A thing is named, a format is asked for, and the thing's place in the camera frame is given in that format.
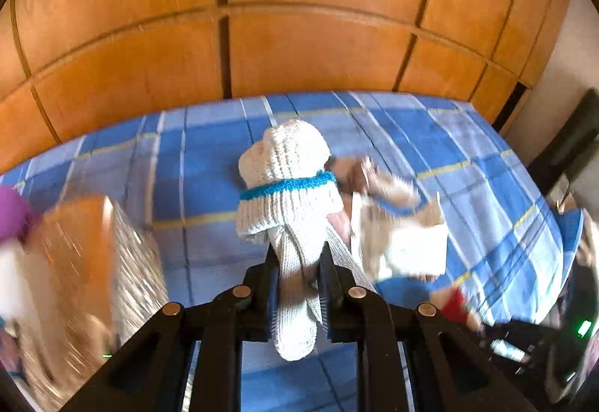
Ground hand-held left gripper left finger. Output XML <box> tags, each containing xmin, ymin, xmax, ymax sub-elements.
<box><xmin>61</xmin><ymin>248</ymin><xmax>282</xmax><ymax>412</ymax></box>

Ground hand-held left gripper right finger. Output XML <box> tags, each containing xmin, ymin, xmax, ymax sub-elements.
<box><xmin>316</xmin><ymin>246</ymin><xmax>539</xmax><ymax>412</ymax></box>

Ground red knitted pouch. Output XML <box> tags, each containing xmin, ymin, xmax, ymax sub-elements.
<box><xmin>431</xmin><ymin>288</ymin><xmax>485</xmax><ymax>333</ymax></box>

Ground white knitted sock doll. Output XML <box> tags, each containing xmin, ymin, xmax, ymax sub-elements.
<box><xmin>236</xmin><ymin>119</ymin><xmax>375</xmax><ymax>362</ymax></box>

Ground cream crocheted cloth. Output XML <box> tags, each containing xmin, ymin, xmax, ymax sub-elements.
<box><xmin>362</xmin><ymin>159</ymin><xmax>422</xmax><ymax>209</ymax></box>

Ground brown satin scrunchie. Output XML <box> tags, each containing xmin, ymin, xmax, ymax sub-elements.
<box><xmin>330</xmin><ymin>157</ymin><xmax>370</xmax><ymax>195</ymax></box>

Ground pink knitted cloth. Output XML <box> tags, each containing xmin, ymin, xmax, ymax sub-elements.
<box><xmin>328</xmin><ymin>208</ymin><xmax>354</xmax><ymax>249</ymax></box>

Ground blue plaid bed sheet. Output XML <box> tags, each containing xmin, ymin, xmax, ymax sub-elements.
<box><xmin>0</xmin><ymin>91</ymin><xmax>586</xmax><ymax>412</ymax></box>

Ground white tissue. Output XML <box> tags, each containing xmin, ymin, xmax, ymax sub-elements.
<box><xmin>0</xmin><ymin>239</ymin><xmax>48</xmax><ymax>324</ymax></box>

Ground wooden wardrobe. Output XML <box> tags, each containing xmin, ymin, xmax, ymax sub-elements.
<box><xmin>0</xmin><ymin>0</ymin><xmax>572</xmax><ymax>174</ymax></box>

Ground purple cloth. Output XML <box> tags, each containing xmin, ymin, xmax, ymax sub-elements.
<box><xmin>0</xmin><ymin>185</ymin><xmax>43</xmax><ymax>244</ymax></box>

